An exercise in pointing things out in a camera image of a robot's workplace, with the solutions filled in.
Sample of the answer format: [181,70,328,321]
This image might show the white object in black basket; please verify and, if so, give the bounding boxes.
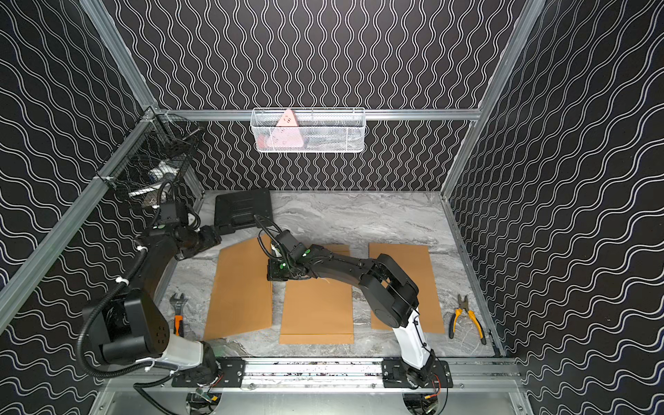
[128,161,179,208]

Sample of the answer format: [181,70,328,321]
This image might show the white wire mesh basket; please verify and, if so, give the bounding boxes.
[250,107,367,153]

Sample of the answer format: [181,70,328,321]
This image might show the black plastic tool case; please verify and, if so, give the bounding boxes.
[214,188,273,234]

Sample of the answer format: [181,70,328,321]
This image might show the yellow handled pliers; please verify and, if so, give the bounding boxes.
[448,294,489,346]

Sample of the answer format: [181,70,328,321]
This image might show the brown file bag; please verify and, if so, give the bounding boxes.
[369,243,446,334]
[203,239,273,341]
[278,243,356,346]

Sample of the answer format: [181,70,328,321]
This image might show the pink triangular board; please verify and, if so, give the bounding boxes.
[261,108,304,150]

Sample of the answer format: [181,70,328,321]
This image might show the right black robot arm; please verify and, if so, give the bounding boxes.
[253,214,442,389]

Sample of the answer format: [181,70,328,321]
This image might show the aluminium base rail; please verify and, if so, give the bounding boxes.
[105,356,520,393]

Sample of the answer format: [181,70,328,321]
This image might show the orange handled tool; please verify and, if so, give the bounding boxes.
[169,293,187,337]

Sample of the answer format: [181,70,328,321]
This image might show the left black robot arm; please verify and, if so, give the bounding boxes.
[74,180,221,383]

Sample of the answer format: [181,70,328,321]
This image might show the black wire mesh basket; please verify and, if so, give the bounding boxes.
[100,113,205,209]

